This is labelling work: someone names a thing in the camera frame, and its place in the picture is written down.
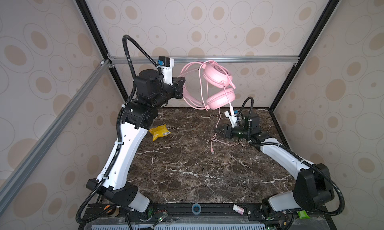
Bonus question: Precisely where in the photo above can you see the pink cat-ear headphones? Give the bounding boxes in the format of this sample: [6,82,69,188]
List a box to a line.
[180,60,236,116]

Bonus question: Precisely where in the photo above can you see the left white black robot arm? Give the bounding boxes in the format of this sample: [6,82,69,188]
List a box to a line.
[76,35,186,224]

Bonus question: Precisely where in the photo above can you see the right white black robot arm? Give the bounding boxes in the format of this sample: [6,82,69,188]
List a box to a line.
[215,106,345,218]

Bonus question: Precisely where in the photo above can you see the yellow snack packet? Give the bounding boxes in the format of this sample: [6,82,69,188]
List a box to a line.
[149,124,171,142]

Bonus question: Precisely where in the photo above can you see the small white pink box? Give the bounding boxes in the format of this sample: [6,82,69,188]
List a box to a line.
[233,204,245,215]

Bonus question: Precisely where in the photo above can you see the blue tape roll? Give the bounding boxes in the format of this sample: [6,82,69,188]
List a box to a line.
[191,203,202,215]

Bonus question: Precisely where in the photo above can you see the green packet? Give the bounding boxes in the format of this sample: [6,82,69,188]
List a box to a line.
[297,210,311,220]

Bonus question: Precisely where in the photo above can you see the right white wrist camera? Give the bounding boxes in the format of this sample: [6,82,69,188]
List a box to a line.
[225,111,242,128]

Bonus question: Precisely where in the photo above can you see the back aluminium rail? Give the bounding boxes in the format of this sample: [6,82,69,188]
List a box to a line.
[111,56,300,65]

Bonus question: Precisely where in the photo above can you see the aluminium rail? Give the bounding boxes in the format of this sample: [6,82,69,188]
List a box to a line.
[111,56,300,65]
[1,59,112,215]

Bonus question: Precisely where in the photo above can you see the left black frame post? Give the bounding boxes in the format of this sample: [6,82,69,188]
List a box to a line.
[74,0,129,101]

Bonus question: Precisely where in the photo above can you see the black frame post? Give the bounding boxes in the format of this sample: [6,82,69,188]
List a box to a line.
[269,0,341,113]
[74,0,129,101]

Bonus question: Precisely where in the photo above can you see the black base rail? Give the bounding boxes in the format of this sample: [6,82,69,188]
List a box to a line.
[79,203,336,230]

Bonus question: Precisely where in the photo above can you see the right black frame post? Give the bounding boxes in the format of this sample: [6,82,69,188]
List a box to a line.
[269,0,341,113]

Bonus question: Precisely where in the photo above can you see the left aluminium rail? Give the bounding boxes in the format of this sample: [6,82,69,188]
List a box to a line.
[1,59,112,215]

